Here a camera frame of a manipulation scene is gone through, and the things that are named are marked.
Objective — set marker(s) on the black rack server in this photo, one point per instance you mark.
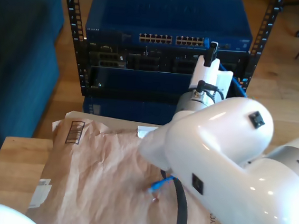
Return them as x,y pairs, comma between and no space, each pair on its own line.
144,58

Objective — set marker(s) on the white tape strip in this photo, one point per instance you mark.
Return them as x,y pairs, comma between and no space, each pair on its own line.
146,131

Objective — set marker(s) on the dark blue flat chassis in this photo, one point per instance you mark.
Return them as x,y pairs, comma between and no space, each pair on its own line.
128,110

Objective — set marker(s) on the brown paper mailer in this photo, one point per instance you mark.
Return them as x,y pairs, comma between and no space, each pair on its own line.
92,178

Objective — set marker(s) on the blue couch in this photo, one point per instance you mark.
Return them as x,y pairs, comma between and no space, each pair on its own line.
16,64

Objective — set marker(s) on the white barcode shipping label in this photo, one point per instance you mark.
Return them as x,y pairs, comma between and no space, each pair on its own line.
39,195

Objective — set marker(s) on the blue network switch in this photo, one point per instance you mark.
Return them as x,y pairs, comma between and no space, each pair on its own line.
169,16

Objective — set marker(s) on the black server rack frame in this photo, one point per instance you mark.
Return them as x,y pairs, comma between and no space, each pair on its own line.
80,55

